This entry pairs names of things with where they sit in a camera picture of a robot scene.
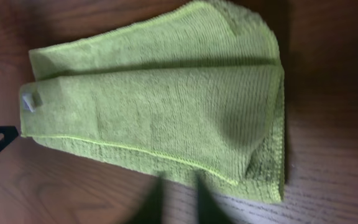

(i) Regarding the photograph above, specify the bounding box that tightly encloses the white cloth label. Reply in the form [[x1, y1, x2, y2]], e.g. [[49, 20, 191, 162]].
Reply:
[[21, 91, 42, 113]]

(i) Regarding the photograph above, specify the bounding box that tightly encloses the light green microfiber cloth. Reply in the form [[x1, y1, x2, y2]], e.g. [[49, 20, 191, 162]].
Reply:
[[20, 1, 284, 203]]

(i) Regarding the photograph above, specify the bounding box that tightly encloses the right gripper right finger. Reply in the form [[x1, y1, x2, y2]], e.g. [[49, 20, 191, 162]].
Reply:
[[196, 175, 233, 224]]

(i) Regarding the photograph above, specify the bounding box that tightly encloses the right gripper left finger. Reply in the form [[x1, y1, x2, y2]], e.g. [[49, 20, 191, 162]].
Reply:
[[125, 175, 164, 224]]

